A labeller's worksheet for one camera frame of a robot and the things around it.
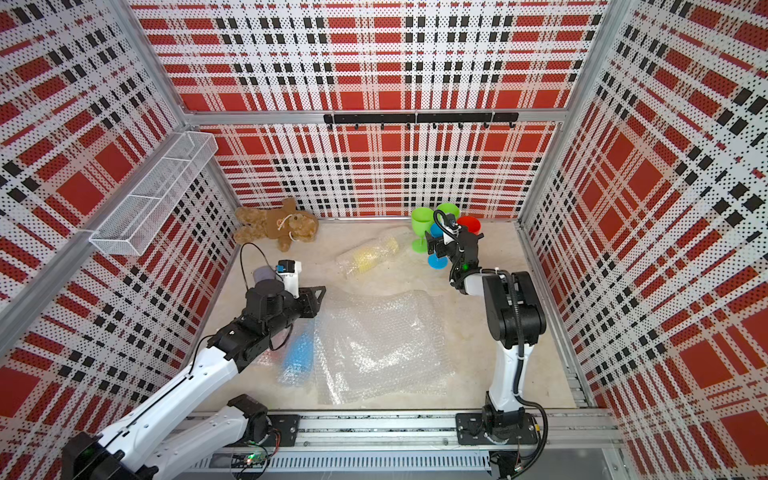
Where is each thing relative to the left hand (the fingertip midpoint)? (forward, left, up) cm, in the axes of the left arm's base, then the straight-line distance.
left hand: (325, 289), depth 79 cm
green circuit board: (-37, +15, -17) cm, 43 cm away
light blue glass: (+23, -32, -18) cm, 43 cm away
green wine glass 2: (+37, -37, -6) cm, 53 cm away
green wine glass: (+30, -28, -5) cm, 41 cm away
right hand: (+27, -35, -4) cm, 44 cm away
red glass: (+26, -44, -3) cm, 52 cm away
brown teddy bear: (+35, +24, -12) cm, 44 cm away
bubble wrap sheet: (-9, -12, -16) cm, 22 cm away
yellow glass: (+21, -8, -12) cm, 25 cm away
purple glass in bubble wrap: (+16, +27, -16) cm, 36 cm away
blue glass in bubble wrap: (-14, +7, -11) cm, 19 cm away
